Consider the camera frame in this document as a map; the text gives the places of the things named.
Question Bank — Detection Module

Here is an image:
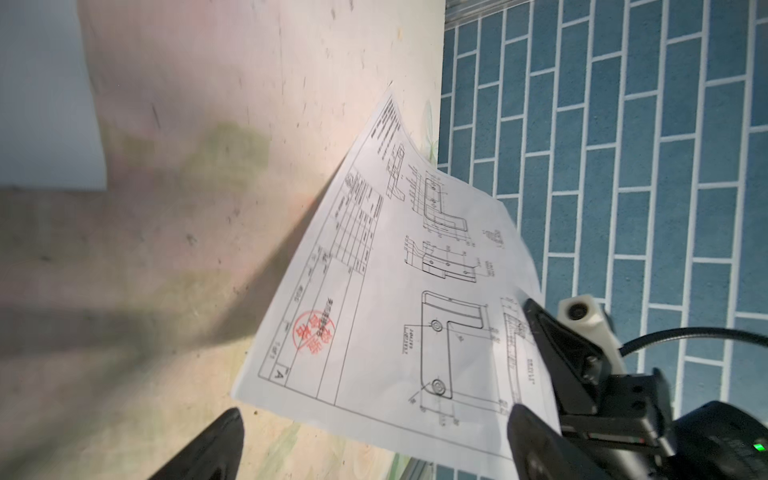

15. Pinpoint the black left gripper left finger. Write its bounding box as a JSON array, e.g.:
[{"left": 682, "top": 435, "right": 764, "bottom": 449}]
[{"left": 150, "top": 407, "right": 245, "bottom": 480}]

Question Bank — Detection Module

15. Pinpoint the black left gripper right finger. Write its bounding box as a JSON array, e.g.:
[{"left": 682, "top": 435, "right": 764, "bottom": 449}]
[{"left": 507, "top": 404, "right": 609, "bottom": 480}]

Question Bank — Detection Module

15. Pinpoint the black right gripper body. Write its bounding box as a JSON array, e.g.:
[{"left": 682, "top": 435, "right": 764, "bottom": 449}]
[{"left": 558, "top": 370, "right": 767, "bottom": 479}]

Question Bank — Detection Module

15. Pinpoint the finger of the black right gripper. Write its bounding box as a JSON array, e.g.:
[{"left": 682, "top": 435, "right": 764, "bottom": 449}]
[{"left": 523, "top": 299, "right": 603, "bottom": 415}]

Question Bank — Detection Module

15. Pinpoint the technical drawing sheet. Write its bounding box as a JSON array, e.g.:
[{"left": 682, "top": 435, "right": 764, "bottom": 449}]
[
  {"left": 232, "top": 94, "right": 559, "bottom": 479},
  {"left": 1, "top": 1, "right": 107, "bottom": 191}
]

